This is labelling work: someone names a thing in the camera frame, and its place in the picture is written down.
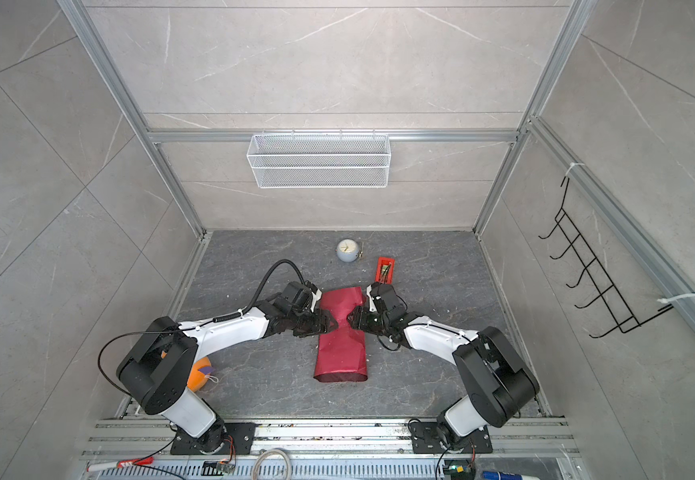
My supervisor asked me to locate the dark red wrapping paper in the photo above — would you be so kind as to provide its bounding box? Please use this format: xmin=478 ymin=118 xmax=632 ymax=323
xmin=314 ymin=287 xmax=369 ymax=383

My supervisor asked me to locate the white wire mesh basket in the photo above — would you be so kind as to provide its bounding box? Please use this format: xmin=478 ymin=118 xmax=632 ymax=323
xmin=247 ymin=133 xmax=391 ymax=189

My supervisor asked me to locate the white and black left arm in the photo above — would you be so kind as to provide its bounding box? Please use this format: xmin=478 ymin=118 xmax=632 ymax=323
xmin=97 ymin=259 xmax=339 ymax=455

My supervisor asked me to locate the aluminium front rail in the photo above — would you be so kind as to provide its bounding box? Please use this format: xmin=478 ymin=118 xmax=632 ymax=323
xmin=78 ymin=417 xmax=589 ymax=479

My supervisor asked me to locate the black wire hook rack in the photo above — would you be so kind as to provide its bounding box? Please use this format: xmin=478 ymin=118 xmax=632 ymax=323
xmin=539 ymin=177 xmax=675 ymax=339

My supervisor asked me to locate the small round white clock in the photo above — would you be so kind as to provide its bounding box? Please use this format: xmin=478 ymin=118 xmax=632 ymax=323
xmin=337 ymin=238 xmax=361 ymax=263

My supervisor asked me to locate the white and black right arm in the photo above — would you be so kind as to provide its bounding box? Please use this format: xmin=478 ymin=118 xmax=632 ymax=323
xmin=347 ymin=307 xmax=541 ymax=450

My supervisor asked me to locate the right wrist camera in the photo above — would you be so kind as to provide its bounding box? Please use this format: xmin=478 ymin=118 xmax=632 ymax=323
xmin=365 ymin=282 xmax=407 ymax=312

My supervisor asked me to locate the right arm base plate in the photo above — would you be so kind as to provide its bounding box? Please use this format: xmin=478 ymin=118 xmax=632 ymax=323
xmin=407 ymin=418 xmax=493 ymax=454

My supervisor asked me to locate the blue and white marker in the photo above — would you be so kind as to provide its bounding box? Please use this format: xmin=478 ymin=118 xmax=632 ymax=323
xmin=481 ymin=471 xmax=539 ymax=480

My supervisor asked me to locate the orange plush toy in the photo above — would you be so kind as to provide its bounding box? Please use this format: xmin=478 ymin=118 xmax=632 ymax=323
xmin=187 ymin=357 xmax=219 ymax=392

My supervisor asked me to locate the coiled grey cable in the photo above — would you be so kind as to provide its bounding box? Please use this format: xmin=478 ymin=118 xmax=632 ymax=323
xmin=254 ymin=447 xmax=293 ymax=480

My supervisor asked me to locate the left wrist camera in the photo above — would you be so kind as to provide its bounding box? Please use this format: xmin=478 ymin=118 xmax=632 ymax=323
xmin=278 ymin=281 xmax=322 ymax=314

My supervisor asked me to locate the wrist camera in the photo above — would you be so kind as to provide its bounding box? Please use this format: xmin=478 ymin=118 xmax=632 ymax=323
xmin=365 ymin=282 xmax=407 ymax=312
xmin=278 ymin=281 xmax=322 ymax=314

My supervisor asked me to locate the red tape dispenser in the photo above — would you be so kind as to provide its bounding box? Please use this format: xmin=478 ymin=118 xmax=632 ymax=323
xmin=375 ymin=257 xmax=395 ymax=284

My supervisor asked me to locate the red and white marker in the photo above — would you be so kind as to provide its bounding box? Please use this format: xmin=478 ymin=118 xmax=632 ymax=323
xmin=86 ymin=456 xmax=154 ymax=473

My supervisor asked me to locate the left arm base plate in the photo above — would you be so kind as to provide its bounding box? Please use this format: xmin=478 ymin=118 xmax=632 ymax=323
xmin=170 ymin=423 xmax=257 ymax=456

